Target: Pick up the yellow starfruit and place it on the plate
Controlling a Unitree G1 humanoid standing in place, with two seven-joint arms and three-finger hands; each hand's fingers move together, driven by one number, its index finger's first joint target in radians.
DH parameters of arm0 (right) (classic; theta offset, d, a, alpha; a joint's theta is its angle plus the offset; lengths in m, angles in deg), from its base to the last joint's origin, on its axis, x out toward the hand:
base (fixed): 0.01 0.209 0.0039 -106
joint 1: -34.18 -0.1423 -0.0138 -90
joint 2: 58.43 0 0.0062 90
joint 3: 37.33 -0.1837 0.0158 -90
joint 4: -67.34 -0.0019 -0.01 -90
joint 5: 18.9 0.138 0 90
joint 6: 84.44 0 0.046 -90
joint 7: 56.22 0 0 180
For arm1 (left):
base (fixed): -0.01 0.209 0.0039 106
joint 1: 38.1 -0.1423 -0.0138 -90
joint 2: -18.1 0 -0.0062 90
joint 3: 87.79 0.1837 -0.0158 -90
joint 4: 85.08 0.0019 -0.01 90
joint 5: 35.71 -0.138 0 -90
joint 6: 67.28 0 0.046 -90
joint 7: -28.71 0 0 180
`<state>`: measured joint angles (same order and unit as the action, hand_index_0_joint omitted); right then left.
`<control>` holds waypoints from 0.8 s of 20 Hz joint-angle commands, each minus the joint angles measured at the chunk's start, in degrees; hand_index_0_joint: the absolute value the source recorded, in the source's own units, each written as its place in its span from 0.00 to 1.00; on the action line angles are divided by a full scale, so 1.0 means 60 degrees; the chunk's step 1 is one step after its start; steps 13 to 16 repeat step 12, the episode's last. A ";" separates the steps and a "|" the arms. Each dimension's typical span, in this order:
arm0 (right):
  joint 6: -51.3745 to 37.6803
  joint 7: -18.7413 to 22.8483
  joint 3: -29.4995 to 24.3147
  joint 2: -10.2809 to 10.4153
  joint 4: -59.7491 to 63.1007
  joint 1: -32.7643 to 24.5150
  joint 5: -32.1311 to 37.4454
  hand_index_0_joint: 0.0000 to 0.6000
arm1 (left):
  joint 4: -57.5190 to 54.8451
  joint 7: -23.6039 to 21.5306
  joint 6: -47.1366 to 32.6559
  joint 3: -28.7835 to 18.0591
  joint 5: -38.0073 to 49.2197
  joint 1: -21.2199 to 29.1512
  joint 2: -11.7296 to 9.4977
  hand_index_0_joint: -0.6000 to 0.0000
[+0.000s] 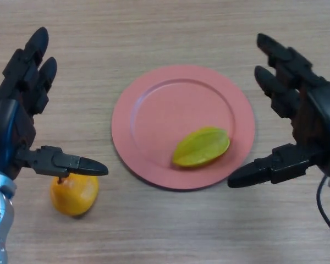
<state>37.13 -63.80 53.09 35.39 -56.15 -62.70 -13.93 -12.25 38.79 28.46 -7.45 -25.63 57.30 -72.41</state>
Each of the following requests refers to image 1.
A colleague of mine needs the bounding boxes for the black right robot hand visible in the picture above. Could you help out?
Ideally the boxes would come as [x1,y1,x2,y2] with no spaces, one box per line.
[227,33,330,189]

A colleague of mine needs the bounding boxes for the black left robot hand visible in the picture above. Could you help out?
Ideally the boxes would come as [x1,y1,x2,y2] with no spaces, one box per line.
[0,26,109,181]

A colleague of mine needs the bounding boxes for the yellow starfruit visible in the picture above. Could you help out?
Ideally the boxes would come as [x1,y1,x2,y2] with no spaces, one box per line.
[172,126,231,168]

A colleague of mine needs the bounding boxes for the orange yellow pear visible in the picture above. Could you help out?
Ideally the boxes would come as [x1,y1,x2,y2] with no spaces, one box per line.
[49,175,100,217]

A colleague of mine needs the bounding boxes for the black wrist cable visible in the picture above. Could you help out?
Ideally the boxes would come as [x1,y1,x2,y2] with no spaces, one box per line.
[316,174,330,243]

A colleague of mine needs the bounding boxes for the pink round plate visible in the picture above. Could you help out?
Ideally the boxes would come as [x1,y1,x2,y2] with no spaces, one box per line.
[111,65,256,191]

